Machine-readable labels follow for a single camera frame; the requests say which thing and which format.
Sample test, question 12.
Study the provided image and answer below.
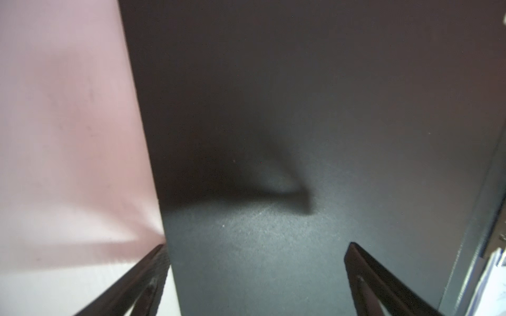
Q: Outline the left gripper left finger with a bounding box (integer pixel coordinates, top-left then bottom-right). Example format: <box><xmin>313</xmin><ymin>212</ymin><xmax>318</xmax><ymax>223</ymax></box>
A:
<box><xmin>77</xmin><ymin>244</ymin><xmax>171</xmax><ymax>316</ymax></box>

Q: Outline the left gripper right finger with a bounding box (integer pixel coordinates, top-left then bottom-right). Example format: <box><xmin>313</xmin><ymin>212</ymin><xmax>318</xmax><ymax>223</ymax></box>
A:
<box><xmin>344</xmin><ymin>242</ymin><xmax>441</xmax><ymax>316</ymax></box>

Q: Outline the white and black file folder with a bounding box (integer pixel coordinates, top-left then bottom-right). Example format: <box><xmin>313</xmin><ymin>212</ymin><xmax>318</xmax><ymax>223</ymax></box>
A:
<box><xmin>119</xmin><ymin>1</ymin><xmax>505</xmax><ymax>315</ymax></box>

